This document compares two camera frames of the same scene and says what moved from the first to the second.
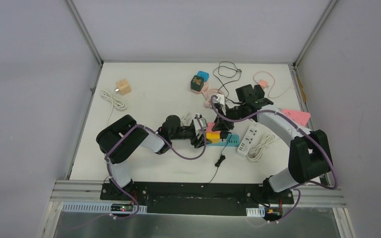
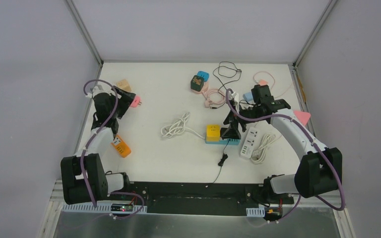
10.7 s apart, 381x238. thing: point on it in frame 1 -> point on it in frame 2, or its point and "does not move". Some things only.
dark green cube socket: (197, 83) does not move
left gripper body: (194, 134) -> (124, 99)
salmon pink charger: (263, 84) does not move
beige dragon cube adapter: (123, 86) does not move
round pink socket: (205, 87) does not move
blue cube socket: (205, 75) does not move
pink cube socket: (210, 126) -> (136, 100)
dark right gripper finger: (221, 125) -> (233, 132)
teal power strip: (232, 140) does not move
